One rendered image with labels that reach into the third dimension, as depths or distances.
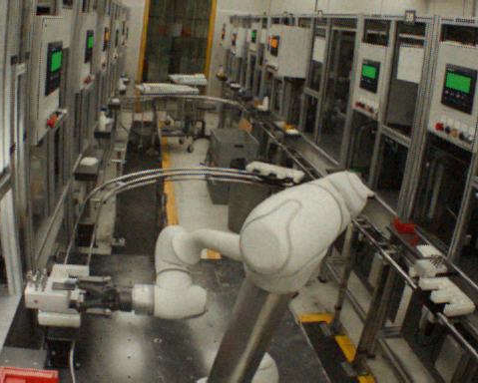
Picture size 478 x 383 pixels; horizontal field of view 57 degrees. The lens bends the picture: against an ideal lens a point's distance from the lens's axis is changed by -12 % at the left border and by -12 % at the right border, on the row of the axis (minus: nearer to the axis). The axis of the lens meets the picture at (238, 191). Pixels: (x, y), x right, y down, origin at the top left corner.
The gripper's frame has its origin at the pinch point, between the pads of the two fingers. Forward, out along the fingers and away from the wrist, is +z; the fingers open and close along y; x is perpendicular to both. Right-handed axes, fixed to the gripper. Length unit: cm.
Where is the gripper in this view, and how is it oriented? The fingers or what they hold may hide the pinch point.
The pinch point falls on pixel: (63, 294)
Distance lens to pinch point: 141.2
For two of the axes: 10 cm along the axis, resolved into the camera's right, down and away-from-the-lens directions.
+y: 1.2, -9.4, -3.2
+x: 1.7, 3.3, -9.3
